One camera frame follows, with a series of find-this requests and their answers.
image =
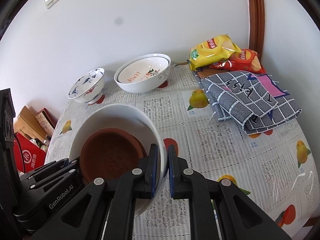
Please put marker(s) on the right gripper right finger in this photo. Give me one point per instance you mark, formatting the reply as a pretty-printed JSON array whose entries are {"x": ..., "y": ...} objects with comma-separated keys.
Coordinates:
[{"x": 218, "y": 209}]

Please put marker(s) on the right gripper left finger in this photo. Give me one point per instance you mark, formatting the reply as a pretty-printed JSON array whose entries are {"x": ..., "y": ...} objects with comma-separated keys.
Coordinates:
[{"x": 105, "y": 209}]

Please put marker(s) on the lemon print inner bowl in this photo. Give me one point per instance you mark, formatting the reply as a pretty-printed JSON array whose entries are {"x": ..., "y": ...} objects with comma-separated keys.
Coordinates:
[{"x": 143, "y": 69}]

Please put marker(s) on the large white patterned bowl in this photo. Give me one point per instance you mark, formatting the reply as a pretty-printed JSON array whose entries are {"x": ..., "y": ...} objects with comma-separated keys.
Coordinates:
[{"x": 146, "y": 85}]

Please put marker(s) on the white ceramic bowl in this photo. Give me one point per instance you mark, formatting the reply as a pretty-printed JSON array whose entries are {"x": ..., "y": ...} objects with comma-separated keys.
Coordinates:
[{"x": 134, "y": 121}]

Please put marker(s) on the yellow chips bag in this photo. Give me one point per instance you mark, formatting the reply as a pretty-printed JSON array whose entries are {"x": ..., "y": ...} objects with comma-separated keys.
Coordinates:
[{"x": 211, "y": 51}]

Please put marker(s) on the red box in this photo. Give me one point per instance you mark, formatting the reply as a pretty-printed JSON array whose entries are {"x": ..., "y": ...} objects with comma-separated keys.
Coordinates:
[{"x": 27, "y": 155}]

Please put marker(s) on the blue crane pattern bowl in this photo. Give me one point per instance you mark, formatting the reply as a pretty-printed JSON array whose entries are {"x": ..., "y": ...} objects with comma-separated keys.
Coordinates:
[{"x": 88, "y": 88}]

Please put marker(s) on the brown clay bowl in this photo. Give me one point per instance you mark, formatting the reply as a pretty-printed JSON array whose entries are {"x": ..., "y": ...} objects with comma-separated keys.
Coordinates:
[
  {"x": 108, "y": 154},
  {"x": 141, "y": 152}
]

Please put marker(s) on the brown framed booklet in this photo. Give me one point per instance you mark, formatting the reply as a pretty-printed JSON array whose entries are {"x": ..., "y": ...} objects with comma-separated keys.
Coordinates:
[{"x": 46, "y": 121}]

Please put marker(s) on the grey checked cloth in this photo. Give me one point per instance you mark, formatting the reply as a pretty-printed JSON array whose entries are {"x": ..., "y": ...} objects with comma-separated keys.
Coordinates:
[{"x": 255, "y": 102}]

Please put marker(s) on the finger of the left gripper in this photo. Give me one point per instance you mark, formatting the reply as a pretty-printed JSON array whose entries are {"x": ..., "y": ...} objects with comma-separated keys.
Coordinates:
[
  {"x": 72, "y": 168},
  {"x": 44, "y": 171}
]

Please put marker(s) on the red chips bag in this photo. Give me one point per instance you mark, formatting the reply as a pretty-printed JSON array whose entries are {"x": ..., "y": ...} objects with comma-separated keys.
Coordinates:
[{"x": 246, "y": 60}]

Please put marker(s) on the fruit print tablecloth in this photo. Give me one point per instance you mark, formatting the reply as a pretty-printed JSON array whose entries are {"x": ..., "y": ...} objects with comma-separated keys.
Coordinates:
[{"x": 265, "y": 165}]

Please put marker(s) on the brown wooden door frame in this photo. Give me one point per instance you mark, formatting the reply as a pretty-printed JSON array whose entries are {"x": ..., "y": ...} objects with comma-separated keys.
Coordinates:
[{"x": 256, "y": 26}]

